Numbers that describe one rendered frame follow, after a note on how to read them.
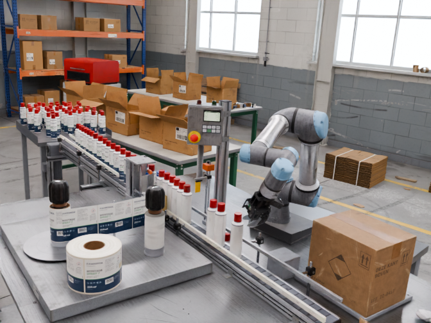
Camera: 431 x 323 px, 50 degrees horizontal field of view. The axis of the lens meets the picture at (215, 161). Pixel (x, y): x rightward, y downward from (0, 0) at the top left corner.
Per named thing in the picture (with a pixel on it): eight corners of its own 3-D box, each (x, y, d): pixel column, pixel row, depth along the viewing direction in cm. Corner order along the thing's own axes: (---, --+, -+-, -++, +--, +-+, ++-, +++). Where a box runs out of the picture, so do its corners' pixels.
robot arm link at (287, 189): (270, 195, 248) (274, 170, 245) (294, 200, 244) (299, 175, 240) (263, 200, 237) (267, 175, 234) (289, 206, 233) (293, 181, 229)
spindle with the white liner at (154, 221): (140, 250, 202) (140, 185, 194) (158, 245, 207) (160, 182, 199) (149, 259, 195) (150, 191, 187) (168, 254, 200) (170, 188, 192)
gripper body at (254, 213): (240, 207, 182) (252, 187, 175) (257, 204, 187) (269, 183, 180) (250, 222, 178) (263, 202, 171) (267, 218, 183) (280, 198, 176)
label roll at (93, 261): (128, 270, 186) (128, 236, 182) (111, 297, 167) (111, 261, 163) (80, 264, 188) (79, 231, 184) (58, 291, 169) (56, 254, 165)
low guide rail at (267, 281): (165, 213, 239) (165, 209, 239) (167, 213, 240) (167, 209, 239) (323, 323, 156) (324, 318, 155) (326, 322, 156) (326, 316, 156)
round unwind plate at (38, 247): (15, 239, 206) (15, 236, 205) (83, 225, 223) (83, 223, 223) (34, 270, 182) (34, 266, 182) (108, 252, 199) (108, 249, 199)
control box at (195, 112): (187, 140, 229) (189, 101, 224) (222, 141, 230) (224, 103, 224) (186, 145, 220) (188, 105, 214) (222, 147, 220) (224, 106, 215)
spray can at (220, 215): (210, 244, 211) (213, 202, 205) (220, 242, 214) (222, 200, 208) (217, 249, 207) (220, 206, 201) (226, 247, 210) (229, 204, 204)
